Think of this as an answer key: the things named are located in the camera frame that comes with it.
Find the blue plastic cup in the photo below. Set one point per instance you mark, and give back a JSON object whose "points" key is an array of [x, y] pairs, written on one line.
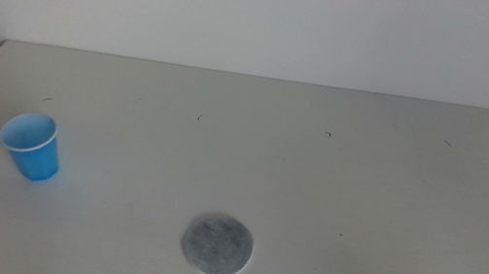
{"points": [[35, 160]]}

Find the grey round cup mat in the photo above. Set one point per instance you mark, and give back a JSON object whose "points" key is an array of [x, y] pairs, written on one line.
{"points": [[217, 245]]}

